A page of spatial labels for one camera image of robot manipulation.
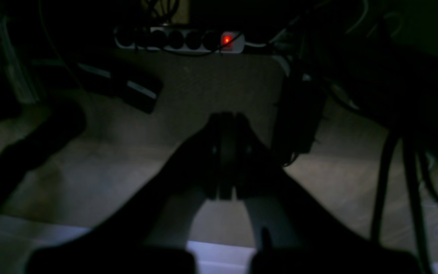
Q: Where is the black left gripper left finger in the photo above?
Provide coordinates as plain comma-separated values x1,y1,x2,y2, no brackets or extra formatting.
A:
90,113,227,249

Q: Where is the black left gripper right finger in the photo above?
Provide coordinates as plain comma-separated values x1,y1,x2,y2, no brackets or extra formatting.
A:
227,114,356,252

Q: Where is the black power adapter brick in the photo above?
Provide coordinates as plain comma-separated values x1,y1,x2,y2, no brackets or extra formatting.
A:
271,73,327,163

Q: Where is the white power strip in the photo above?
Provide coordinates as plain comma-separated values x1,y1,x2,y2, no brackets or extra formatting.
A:
113,26,246,54

